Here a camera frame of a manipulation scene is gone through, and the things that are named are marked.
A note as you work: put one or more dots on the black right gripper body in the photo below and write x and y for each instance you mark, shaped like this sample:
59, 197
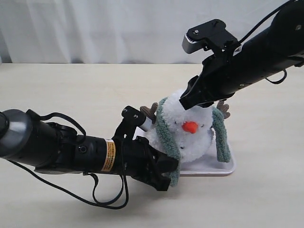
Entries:
215, 76

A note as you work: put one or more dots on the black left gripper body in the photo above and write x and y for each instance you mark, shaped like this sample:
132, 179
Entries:
134, 158

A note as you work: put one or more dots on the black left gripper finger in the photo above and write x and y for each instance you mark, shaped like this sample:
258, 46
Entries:
166, 164
160, 183

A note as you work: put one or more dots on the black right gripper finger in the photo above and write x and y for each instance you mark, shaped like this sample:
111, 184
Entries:
198, 97

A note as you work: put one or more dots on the white plush snowman toy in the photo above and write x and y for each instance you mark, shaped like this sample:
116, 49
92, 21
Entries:
150, 112

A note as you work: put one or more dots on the green fleece scarf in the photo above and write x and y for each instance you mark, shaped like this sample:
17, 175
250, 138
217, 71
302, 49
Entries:
172, 118

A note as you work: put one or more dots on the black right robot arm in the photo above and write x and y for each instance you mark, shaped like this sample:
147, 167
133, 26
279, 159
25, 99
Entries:
238, 63

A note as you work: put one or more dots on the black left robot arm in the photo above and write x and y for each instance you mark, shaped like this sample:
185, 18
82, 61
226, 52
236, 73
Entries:
57, 144

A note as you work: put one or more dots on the white plastic tray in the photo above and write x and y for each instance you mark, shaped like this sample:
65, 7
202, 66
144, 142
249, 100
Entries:
209, 168

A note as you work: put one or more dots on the white backdrop curtain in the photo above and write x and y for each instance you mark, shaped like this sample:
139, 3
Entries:
116, 31

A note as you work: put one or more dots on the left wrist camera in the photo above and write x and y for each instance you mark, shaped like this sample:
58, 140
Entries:
134, 118

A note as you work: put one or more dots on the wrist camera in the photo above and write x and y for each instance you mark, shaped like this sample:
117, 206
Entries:
210, 35
134, 118

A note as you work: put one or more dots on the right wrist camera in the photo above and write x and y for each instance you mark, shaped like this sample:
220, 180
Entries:
210, 35

